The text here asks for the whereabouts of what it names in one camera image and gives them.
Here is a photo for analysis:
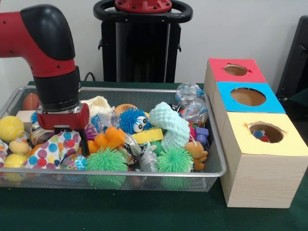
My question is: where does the white cloth with big dots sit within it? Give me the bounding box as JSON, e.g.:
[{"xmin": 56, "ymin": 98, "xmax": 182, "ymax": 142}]
[{"xmin": 23, "ymin": 131, "xmax": 82, "ymax": 170}]

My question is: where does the dark green table cloth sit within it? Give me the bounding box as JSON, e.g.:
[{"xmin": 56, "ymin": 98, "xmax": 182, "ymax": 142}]
[{"xmin": 0, "ymin": 81, "xmax": 308, "ymax": 231}]

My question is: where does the blue spiky ball with eyes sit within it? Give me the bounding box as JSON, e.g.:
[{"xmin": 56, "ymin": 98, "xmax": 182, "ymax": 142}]
[{"xmin": 118, "ymin": 107, "xmax": 151, "ymax": 135}]

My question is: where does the orange plastic toy block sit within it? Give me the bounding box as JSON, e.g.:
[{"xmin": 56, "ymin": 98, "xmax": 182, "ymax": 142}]
[{"xmin": 88, "ymin": 126, "xmax": 126, "ymax": 154}]

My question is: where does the cream knitted cloth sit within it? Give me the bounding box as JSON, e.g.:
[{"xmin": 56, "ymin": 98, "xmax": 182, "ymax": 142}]
[{"xmin": 81, "ymin": 96, "xmax": 115, "ymax": 120}]

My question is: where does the yellow ball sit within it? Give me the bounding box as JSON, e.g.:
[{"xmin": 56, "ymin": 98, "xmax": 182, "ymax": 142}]
[
  {"xmin": 0, "ymin": 116, "xmax": 25, "ymax": 142},
  {"xmin": 4, "ymin": 154, "xmax": 28, "ymax": 182}
]

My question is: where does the wooden box with three holes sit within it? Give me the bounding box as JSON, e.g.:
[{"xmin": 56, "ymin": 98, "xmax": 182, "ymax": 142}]
[{"xmin": 204, "ymin": 58, "xmax": 308, "ymax": 208}]

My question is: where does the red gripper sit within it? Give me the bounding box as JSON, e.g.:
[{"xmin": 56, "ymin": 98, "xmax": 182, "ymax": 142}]
[{"xmin": 37, "ymin": 103, "xmax": 90, "ymax": 156}]

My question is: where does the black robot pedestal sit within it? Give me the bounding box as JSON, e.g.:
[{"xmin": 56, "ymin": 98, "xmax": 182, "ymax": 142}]
[{"xmin": 93, "ymin": 0, "xmax": 193, "ymax": 83}]

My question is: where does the mint green foam cloth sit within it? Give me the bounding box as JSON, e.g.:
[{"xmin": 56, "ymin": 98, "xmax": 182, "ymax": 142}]
[{"xmin": 149, "ymin": 102, "xmax": 191, "ymax": 150}]

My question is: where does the colourful polka dot cloth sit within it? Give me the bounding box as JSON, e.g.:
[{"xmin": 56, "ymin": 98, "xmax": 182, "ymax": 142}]
[{"xmin": 252, "ymin": 129, "xmax": 271, "ymax": 143}]

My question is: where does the black monitor panel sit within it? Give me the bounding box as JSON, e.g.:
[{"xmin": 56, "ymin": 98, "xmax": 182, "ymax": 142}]
[{"xmin": 277, "ymin": 16, "xmax": 308, "ymax": 99}]

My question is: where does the green spiky ball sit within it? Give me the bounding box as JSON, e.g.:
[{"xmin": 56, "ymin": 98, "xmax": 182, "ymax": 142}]
[
  {"xmin": 85, "ymin": 147, "xmax": 128, "ymax": 189},
  {"xmin": 156, "ymin": 147, "xmax": 194, "ymax": 190}
]

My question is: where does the wire mesh bin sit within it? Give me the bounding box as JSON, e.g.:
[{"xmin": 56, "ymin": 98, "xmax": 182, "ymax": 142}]
[{"xmin": 0, "ymin": 86, "xmax": 228, "ymax": 192}]

